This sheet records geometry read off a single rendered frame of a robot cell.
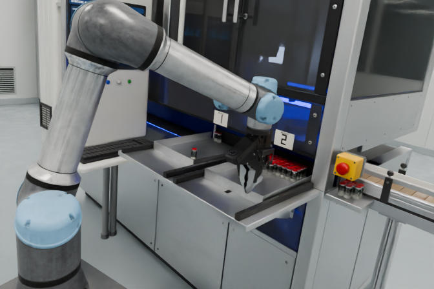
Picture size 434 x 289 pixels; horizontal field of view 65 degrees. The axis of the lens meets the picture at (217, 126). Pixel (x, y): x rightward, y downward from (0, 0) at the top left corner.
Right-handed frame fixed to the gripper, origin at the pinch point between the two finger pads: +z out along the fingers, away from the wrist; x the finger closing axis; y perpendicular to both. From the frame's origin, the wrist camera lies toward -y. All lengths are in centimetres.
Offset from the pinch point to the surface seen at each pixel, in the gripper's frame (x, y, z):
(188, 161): 30.6, 2.4, 1.3
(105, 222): 99, 5, 62
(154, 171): 33.2, -11.4, 3.6
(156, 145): 52, 2, 1
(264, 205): -8.1, -0.3, 1.7
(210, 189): 11.1, -4.4, 3.5
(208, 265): 38, 29, 64
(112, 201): 100, 10, 51
